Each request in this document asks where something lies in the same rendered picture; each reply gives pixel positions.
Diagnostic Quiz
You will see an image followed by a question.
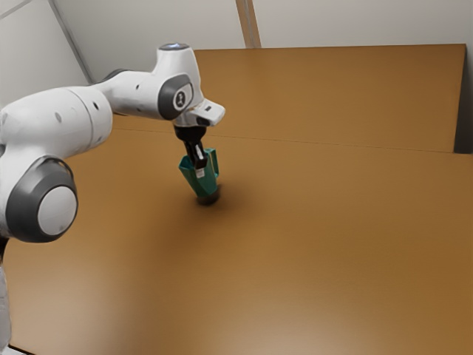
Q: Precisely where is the teal faceted mug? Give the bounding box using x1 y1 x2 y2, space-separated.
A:
177 147 222 197

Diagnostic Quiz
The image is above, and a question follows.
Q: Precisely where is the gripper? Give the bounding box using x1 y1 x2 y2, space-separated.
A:
174 125 208 179

